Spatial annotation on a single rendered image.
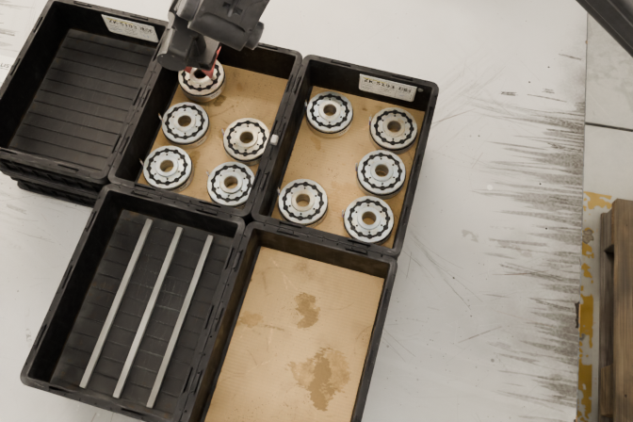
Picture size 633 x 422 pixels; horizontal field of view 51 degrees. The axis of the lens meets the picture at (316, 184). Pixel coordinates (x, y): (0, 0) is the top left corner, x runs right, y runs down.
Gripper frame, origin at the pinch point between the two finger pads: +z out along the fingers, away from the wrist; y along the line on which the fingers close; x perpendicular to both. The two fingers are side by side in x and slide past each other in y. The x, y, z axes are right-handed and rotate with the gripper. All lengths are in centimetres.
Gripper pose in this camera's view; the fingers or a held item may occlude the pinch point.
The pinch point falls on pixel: (200, 71)
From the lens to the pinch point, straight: 150.1
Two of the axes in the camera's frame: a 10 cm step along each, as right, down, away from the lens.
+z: 0.2, 4.1, 9.1
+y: 9.6, 2.4, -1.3
